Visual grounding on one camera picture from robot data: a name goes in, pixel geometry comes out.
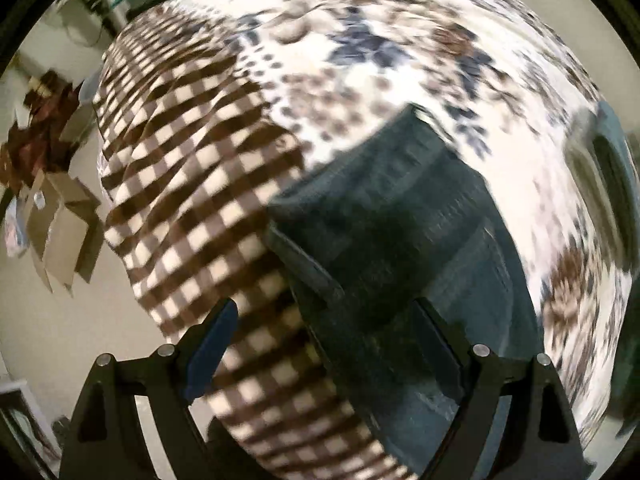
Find dark blue denim jeans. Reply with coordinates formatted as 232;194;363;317
265;104;544;474

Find dark green garment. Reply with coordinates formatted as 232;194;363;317
608;280;640;436

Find open cardboard box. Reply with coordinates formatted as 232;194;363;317
24;171;103;290

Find dark red brown clothes pile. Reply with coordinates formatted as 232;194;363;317
1;70;79;196

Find floral white brown blanket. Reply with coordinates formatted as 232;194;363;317
94;0;634;479

